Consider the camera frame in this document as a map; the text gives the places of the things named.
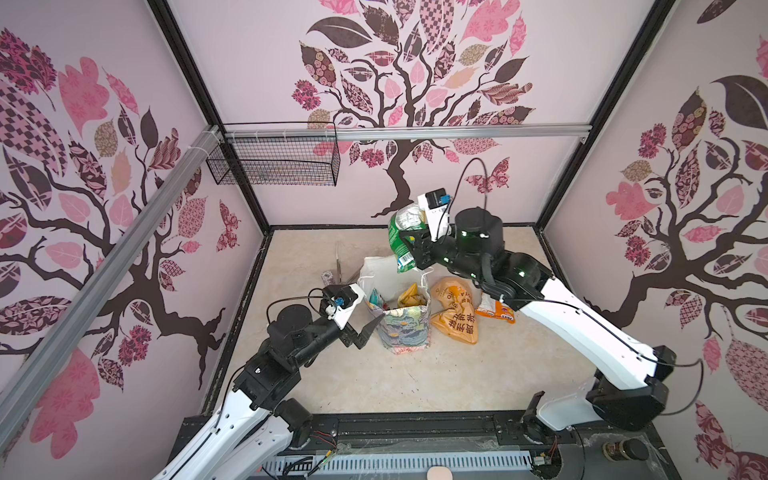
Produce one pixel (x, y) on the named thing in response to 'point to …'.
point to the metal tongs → (338, 264)
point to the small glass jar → (327, 278)
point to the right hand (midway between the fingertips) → (407, 227)
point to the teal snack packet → (374, 297)
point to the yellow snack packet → (411, 297)
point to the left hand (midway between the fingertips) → (368, 303)
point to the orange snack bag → (453, 308)
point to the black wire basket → (292, 153)
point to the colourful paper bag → (402, 329)
